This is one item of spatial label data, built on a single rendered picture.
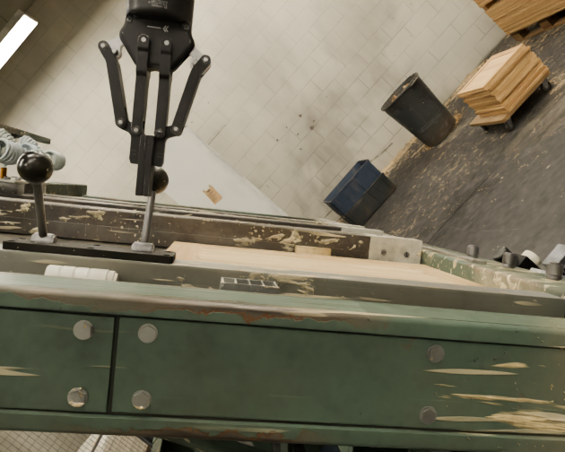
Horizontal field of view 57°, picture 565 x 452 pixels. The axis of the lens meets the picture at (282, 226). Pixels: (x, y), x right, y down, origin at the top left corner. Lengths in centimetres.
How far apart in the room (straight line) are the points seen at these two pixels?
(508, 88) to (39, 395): 407
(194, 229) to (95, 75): 556
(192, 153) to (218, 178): 33
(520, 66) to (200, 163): 278
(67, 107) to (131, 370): 632
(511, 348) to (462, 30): 656
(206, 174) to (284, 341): 456
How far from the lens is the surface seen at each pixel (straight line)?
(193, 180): 497
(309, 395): 44
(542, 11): 574
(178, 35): 64
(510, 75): 432
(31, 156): 64
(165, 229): 116
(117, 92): 64
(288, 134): 636
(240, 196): 495
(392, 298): 70
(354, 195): 541
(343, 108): 645
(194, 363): 42
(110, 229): 118
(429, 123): 553
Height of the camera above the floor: 135
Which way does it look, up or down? 8 degrees down
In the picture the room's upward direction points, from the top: 49 degrees counter-clockwise
